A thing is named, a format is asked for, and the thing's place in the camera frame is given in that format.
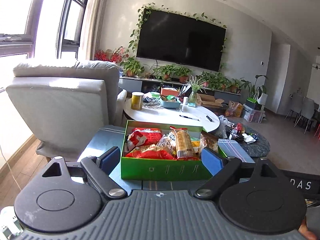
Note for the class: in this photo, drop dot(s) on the grey sofa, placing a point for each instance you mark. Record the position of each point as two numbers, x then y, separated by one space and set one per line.
65 102

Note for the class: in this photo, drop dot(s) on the grey dining chair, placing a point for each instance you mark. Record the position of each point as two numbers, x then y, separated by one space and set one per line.
305 110

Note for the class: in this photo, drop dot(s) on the grey curtain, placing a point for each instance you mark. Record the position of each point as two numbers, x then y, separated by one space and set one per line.
91 29

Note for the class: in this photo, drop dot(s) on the red chip bag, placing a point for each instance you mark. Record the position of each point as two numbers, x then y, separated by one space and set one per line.
143 137

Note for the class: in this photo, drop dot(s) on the orange red noodle snack bag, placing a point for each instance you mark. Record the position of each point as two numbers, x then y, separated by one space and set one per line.
151 152

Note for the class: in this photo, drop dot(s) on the bread loaf bag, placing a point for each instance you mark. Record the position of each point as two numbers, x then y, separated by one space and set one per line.
184 148

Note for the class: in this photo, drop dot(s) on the tall leafy floor plant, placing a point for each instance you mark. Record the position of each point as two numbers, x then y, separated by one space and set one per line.
254 91

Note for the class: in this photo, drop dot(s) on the green snack box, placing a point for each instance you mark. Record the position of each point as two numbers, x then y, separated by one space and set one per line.
163 170

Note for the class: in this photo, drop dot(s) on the yellow tin can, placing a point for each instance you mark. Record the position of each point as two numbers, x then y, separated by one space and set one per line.
137 101

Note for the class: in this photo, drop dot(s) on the glass vase with plant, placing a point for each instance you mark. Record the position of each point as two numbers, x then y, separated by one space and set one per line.
193 85

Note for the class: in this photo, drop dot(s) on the cardboard box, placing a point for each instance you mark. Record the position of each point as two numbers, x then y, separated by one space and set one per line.
209 101

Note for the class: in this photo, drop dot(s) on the clear plastic bag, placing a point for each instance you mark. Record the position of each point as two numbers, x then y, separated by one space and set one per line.
221 130

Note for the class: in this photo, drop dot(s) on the blue snack tray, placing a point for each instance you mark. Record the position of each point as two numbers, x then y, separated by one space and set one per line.
170 104

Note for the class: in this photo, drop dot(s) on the brown cookie snack bag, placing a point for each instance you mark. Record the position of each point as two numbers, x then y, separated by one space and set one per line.
208 140

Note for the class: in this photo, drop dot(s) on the black wall television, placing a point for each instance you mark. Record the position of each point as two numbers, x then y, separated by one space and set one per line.
170 37

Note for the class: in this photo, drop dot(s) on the black marker pen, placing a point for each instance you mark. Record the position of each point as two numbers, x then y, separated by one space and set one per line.
188 117

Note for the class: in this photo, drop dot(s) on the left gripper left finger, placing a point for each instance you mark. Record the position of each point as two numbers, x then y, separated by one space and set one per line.
98 169

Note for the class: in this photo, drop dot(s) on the blue plaid tablecloth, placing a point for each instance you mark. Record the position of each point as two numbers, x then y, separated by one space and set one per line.
109 136

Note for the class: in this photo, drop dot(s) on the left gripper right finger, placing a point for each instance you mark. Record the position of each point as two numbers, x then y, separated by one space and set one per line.
223 171

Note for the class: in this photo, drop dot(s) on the clear plastic storage bin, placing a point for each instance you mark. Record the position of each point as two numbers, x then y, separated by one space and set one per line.
252 115

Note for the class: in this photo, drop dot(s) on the dark marble round table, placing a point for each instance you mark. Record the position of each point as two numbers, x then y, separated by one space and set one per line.
243 142

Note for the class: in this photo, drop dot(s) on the red flower decoration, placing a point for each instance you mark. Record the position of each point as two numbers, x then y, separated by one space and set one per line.
117 55

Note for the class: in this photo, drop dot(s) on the tv console cabinet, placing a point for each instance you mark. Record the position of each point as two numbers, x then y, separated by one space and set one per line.
139 84

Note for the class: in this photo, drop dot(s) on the orange storage box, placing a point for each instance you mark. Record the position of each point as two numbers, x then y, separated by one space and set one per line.
169 91

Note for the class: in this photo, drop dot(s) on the white oval coffee table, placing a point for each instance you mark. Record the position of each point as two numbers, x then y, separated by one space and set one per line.
171 116

